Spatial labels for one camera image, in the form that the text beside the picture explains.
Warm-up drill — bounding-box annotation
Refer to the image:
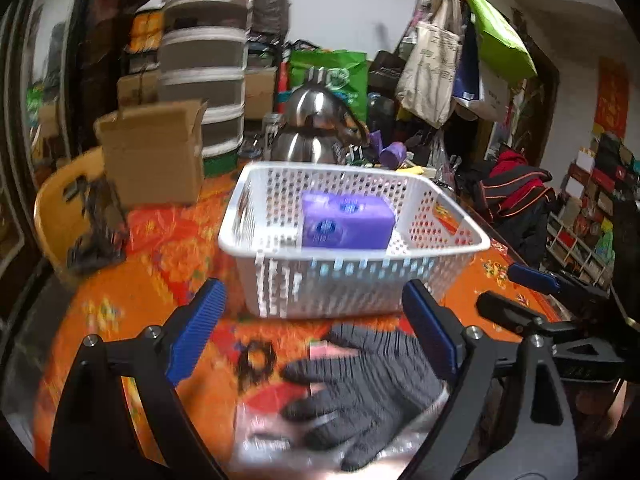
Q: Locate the white plastic basket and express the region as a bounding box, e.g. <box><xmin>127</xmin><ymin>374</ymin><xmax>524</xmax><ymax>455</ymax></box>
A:
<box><xmin>217</xmin><ymin>161</ymin><xmax>492</xmax><ymax>320</ymax></box>

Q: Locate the purple tissue pack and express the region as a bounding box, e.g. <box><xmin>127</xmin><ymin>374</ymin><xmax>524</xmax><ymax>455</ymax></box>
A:
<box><xmin>301</xmin><ymin>191</ymin><xmax>397</xmax><ymax>251</ymax></box>

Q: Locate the black and red jacket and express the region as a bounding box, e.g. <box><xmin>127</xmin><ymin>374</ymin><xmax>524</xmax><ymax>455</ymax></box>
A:
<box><xmin>460</xmin><ymin>149</ymin><xmax>558</xmax><ymax>268</ymax></box>

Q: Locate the clear plastic package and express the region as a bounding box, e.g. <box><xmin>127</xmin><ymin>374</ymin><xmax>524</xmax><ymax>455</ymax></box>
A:
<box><xmin>232</xmin><ymin>340</ymin><xmax>451</xmax><ymax>480</ymax></box>

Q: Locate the dark wooden mirrored cabinet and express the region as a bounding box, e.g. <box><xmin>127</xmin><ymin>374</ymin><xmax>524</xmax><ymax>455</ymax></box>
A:
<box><xmin>0</xmin><ymin>0</ymin><xmax>126</xmax><ymax>311</ymax></box>

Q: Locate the grey knit glove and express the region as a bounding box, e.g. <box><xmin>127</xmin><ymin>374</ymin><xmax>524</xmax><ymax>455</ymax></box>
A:
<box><xmin>280</xmin><ymin>323</ymin><xmax>448</xmax><ymax>472</ymax></box>

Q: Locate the shoe rack with boxes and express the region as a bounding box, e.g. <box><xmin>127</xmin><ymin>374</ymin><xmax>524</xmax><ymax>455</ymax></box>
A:
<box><xmin>542</xmin><ymin>132</ymin><xmax>640</xmax><ymax>291</ymax></box>

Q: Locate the navy blue bag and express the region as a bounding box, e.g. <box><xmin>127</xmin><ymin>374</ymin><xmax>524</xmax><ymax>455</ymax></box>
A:
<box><xmin>452</xmin><ymin>20</ymin><xmax>481</xmax><ymax>103</ymax></box>

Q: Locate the black phone holder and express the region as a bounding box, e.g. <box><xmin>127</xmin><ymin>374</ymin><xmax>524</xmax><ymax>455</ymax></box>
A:
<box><xmin>64</xmin><ymin>175</ymin><xmax>130</xmax><ymax>273</ymax></box>

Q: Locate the green shopping bag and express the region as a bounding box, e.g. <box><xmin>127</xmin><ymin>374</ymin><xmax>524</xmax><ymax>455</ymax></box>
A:
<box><xmin>289</xmin><ymin>49</ymin><xmax>370</xmax><ymax>123</ymax></box>

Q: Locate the grey plastic drawer tower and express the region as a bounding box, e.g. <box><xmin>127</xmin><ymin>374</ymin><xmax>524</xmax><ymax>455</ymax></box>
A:
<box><xmin>141</xmin><ymin>0</ymin><xmax>258</xmax><ymax>177</ymax></box>

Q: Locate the purple plastic scoop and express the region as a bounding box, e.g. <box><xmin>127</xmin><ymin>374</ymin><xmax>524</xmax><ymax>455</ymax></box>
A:
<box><xmin>367</xmin><ymin>130</ymin><xmax>407</xmax><ymax>168</ymax></box>

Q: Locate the red wall banner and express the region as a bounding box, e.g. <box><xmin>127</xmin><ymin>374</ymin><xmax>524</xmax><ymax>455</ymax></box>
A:
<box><xmin>594</xmin><ymin>57</ymin><xmax>630</xmax><ymax>138</ymax></box>

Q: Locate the yellow wooden chair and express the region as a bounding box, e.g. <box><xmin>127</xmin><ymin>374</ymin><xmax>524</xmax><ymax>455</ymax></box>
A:
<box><xmin>34</xmin><ymin>147</ymin><xmax>131</xmax><ymax>286</ymax></box>

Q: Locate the black plastic wrapped bundle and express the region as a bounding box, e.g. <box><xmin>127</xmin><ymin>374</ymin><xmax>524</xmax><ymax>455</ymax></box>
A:
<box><xmin>248</xmin><ymin>0</ymin><xmax>291</xmax><ymax>43</ymax></box>

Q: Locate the brown wooden door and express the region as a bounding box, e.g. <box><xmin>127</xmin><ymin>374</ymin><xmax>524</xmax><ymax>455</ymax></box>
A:
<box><xmin>510</xmin><ymin>10</ymin><xmax>561</xmax><ymax>161</ymax></box>

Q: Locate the beige canvas tote bag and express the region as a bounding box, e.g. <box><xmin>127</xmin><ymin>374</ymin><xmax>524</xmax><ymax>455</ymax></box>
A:
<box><xmin>395</xmin><ymin>20</ymin><xmax>463</xmax><ymax>130</ymax></box>

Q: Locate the red bottle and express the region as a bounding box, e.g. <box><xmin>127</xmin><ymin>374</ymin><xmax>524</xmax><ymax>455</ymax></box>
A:
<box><xmin>277</xmin><ymin>60</ymin><xmax>291</xmax><ymax>111</ymax></box>

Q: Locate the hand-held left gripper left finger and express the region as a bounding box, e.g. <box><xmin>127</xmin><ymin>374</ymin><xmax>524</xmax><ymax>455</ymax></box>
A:
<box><xmin>49</xmin><ymin>277</ymin><xmax>231</xmax><ymax>480</ymax></box>

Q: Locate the white tote bag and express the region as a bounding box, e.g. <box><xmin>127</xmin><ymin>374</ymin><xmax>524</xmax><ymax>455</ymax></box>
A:
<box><xmin>465</xmin><ymin>60</ymin><xmax>511</xmax><ymax>122</ymax></box>

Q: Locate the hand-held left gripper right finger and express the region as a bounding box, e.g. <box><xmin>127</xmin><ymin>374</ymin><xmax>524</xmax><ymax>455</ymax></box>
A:
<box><xmin>401</xmin><ymin>280</ymin><xmax>581</xmax><ymax>480</ymax></box>

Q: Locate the lime green bag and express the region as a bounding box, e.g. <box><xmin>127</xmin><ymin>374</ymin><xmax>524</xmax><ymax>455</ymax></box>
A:
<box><xmin>462</xmin><ymin>0</ymin><xmax>538</xmax><ymax>81</ymax></box>

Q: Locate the stainless steel kettle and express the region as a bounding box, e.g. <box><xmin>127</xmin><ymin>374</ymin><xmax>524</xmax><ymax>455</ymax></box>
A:
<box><xmin>270</xmin><ymin>67</ymin><xmax>368</xmax><ymax>166</ymax></box>

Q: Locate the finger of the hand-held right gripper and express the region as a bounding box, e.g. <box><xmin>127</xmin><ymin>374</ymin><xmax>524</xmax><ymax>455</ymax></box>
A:
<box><xmin>507</xmin><ymin>263</ymin><xmax>563</xmax><ymax>296</ymax></box>
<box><xmin>476</xmin><ymin>291</ymin><xmax>551</xmax><ymax>337</ymax></box>

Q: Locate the open cardboard box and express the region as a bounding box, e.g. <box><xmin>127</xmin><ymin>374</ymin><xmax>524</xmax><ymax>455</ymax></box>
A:
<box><xmin>94</xmin><ymin>99</ymin><xmax>208</xmax><ymax>209</ymax></box>

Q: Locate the brown cardboard box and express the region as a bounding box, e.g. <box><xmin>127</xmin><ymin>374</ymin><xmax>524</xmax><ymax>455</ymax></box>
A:
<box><xmin>244</xmin><ymin>67</ymin><xmax>278</xmax><ymax>121</ymax></box>
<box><xmin>117</xmin><ymin>72</ymin><xmax>161</xmax><ymax>108</ymax></box>

